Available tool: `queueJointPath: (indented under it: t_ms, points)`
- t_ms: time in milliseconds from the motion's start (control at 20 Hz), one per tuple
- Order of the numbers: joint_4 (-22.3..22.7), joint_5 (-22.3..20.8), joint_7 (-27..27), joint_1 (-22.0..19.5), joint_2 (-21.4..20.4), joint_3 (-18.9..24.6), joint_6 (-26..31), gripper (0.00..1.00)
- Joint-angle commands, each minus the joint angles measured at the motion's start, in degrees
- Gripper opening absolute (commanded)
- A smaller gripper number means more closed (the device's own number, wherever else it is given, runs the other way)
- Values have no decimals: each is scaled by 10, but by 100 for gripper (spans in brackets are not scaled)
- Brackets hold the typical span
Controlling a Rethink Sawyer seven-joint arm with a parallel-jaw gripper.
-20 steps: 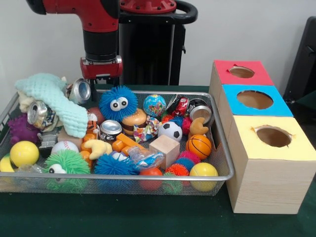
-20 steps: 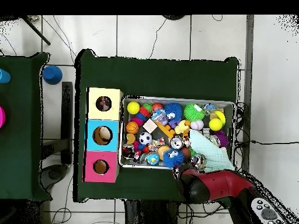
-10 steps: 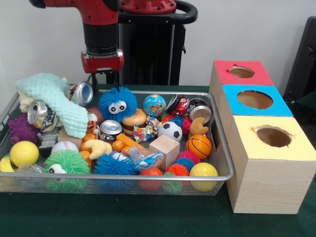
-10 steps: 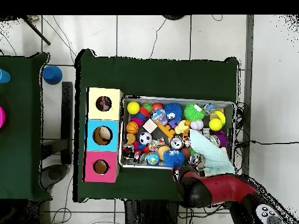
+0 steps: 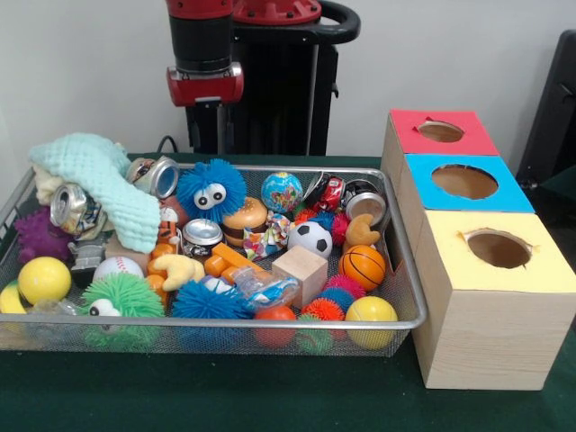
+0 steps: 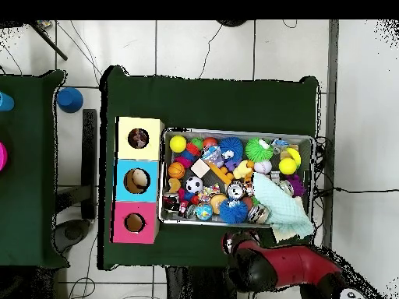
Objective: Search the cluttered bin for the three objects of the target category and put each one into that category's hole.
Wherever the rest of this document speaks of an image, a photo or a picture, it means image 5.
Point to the plain wooden block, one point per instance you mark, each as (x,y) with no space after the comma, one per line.
(301,274)

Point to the purple spiky toy with eyes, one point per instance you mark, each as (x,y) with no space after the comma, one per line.
(36,238)

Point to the green fuzzy toy with eyes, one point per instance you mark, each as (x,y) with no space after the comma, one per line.
(126,297)

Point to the shallow clear mesh bin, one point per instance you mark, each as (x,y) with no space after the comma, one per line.
(270,346)

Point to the small basketball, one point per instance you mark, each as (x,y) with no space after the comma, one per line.
(364,267)

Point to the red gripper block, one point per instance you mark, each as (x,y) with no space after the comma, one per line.
(205,85)

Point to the wooden box with three holes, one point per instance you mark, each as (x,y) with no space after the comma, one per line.
(490,324)

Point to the cream knitted cloth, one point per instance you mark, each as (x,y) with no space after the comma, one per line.
(47,184)

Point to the yellow ball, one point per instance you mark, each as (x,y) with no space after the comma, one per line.
(43,280)
(371,315)

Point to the blue spiky rubber ball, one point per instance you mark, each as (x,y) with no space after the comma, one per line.
(211,189)

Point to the small soccer ball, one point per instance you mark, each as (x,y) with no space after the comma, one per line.
(310,239)

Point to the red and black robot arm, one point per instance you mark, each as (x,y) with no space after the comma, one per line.
(202,36)

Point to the small baseball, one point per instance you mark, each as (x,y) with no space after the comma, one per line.
(119,268)

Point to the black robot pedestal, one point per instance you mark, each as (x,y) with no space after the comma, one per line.
(288,90)

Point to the globe print ball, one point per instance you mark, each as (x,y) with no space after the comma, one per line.
(282,193)

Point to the dark green table cloth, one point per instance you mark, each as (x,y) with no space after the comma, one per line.
(225,396)

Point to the orange ball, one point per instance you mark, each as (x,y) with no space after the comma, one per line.
(275,319)

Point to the mint green cloth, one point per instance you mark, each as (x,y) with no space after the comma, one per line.
(108,189)

